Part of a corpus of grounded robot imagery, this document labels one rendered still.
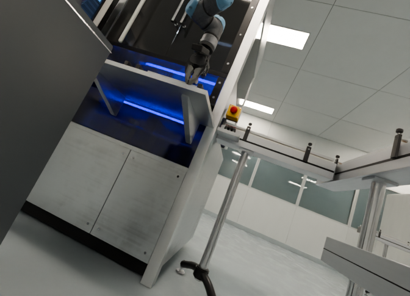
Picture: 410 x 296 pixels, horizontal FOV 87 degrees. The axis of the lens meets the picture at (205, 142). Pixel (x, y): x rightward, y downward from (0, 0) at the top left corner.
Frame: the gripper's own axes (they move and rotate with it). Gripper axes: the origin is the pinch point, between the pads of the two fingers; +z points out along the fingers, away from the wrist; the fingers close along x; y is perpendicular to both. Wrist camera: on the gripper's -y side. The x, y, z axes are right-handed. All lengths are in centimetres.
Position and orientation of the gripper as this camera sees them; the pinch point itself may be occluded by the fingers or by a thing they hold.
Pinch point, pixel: (188, 82)
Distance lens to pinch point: 94.8
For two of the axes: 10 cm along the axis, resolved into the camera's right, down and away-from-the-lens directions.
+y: 1.1, 2.7, 9.6
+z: -3.8, 9.0, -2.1
